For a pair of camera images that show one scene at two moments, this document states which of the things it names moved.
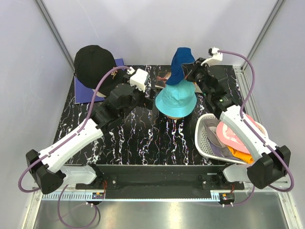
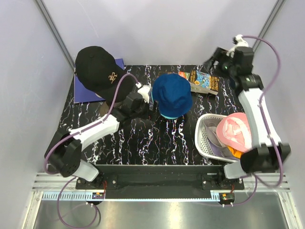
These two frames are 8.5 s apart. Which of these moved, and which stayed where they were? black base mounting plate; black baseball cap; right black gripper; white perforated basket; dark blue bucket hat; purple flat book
Moved: right black gripper; dark blue bucket hat
Stayed: purple flat book; black base mounting plate; white perforated basket; black baseball cap
